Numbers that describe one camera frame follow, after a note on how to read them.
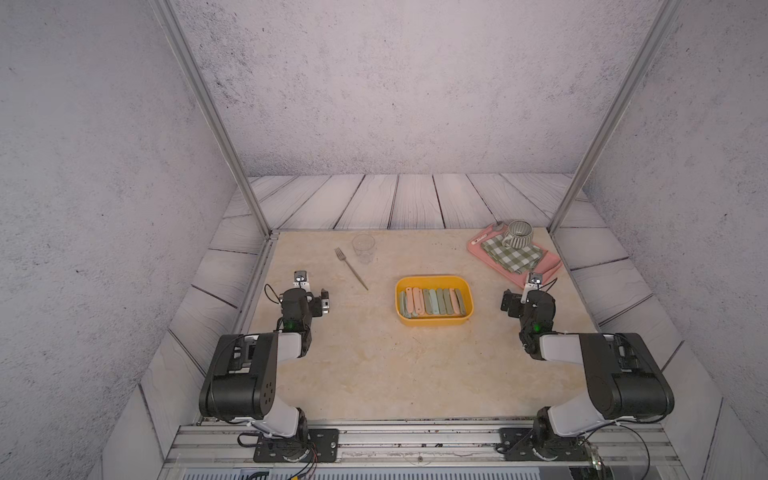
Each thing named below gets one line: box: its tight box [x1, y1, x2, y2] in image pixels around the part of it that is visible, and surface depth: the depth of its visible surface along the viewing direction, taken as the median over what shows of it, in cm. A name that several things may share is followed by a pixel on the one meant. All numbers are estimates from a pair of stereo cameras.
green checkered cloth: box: [481, 235, 543, 274], surface depth 113 cm
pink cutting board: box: [467, 222, 562, 287], surface depth 113 cm
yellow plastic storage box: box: [395, 275, 475, 327], surface depth 100 cm
